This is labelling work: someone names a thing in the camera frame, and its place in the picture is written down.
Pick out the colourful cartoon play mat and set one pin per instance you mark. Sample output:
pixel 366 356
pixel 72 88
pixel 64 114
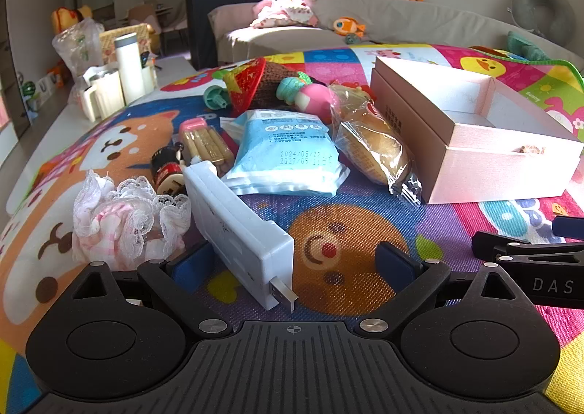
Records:
pixel 356 222

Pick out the grey neck pillow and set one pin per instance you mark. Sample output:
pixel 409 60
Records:
pixel 529 8

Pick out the red yellow crochet toy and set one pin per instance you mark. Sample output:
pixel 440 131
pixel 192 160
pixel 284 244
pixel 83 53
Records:
pixel 255 83

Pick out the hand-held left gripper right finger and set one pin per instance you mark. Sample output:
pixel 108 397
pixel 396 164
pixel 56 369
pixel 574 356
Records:
pixel 392 261

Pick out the orange fish plush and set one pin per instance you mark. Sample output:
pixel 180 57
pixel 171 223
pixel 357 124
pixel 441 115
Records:
pixel 347 26

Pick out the pink cardboard box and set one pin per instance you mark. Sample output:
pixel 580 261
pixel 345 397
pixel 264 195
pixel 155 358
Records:
pixel 502 167

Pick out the beige sofa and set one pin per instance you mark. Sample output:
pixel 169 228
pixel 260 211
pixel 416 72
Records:
pixel 410 26

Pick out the teal round plastic toy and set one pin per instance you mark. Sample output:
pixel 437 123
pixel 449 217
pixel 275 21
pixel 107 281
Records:
pixel 214 97

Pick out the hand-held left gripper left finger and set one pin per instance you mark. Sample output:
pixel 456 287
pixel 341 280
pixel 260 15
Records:
pixel 189 265

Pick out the teal cloth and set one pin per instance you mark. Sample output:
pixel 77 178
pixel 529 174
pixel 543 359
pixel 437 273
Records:
pixel 529 49

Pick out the bread roll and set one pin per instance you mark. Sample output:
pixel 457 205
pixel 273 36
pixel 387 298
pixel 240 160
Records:
pixel 369 144

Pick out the woven basket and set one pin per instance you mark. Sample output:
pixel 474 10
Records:
pixel 109 42

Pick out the white thermos bottle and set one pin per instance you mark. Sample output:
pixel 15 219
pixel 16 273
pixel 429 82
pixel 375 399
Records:
pixel 130 67

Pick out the beige sticks pack pink cap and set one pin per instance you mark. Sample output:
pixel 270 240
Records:
pixel 205 144

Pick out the watermelon ball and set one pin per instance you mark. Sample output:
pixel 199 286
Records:
pixel 28 89

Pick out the black tank cabinet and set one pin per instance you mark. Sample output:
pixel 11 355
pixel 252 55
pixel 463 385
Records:
pixel 200 21

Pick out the pink clothes pile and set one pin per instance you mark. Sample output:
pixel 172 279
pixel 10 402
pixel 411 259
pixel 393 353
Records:
pixel 283 12

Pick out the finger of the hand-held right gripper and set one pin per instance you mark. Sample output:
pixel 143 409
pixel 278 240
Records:
pixel 497 244
pixel 569 228

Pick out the pink white lace cloth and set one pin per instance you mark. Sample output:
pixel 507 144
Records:
pixel 118 217

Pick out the blue face mask packet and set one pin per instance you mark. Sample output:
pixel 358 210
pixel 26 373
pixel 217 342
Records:
pixel 285 144

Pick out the beige dining chair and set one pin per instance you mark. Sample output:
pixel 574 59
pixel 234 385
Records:
pixel 143 14

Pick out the clear plastic bag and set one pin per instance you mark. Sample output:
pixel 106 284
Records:
pixel 75 44

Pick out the white usb adapter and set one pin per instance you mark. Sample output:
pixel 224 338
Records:
pixel 237 227

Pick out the large yellow plush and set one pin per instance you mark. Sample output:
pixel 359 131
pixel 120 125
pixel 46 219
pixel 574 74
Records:
pixel 64 17

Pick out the white pitcher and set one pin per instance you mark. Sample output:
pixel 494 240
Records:
pixel 102 94

